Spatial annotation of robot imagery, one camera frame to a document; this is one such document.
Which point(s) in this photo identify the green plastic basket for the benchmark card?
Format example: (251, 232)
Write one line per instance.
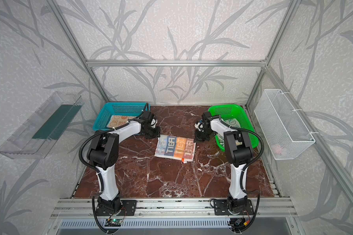
(234, 115)

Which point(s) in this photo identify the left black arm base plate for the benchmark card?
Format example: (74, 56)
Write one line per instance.
(127, 208)

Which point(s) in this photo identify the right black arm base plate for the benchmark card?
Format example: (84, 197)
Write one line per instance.
(220, 207)

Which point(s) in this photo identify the clear plastic wall shelf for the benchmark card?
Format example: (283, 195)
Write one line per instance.
(36, 137)

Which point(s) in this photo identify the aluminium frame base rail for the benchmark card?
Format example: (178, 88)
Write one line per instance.
(167, 213)

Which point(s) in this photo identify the striped multicolour rabbit towel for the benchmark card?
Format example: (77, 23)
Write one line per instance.
(177, 148)

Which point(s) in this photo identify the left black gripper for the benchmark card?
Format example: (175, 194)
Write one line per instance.
(152, 132)

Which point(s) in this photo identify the white wire mesh basket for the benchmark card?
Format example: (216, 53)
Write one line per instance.
(282, 124)

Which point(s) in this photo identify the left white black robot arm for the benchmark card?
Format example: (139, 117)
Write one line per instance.
(100, 153)

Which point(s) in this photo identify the green lit circuit board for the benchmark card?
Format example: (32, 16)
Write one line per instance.
(113, 222)

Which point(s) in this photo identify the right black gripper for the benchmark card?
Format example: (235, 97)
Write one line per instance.
(200, 136)

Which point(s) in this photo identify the teal plastic basket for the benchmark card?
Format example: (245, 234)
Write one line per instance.
(119, 109)

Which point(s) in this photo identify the pink item in wire basket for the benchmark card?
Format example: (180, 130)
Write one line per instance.
(278, 150)

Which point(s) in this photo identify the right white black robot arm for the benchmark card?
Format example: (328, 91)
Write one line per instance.
(239, 153)

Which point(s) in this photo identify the right wired connector board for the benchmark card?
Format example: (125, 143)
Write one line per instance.
(238, 222)

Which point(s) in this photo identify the orange bunny towel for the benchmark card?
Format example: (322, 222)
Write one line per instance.
(117, 120)

